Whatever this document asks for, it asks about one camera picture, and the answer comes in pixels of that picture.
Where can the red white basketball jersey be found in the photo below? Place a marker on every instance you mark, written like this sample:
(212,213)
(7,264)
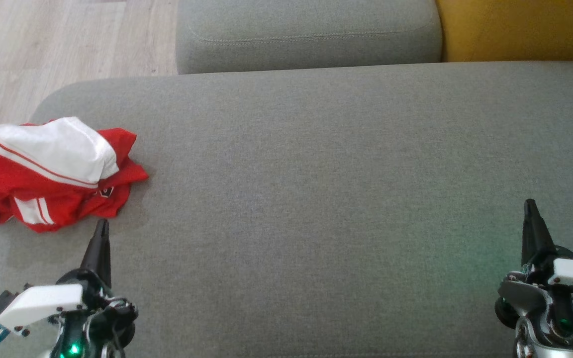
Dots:
(43,149)

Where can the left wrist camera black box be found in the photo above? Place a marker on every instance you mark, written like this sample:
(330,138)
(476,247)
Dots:
(2,303)

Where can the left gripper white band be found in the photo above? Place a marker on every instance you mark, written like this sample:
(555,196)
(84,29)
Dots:
(43,303)

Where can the yellow sofa backrest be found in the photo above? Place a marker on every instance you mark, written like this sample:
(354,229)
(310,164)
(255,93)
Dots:
(520,27)

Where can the large grey sofa seat cushion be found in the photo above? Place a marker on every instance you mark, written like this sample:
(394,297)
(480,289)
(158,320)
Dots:
(316,199)

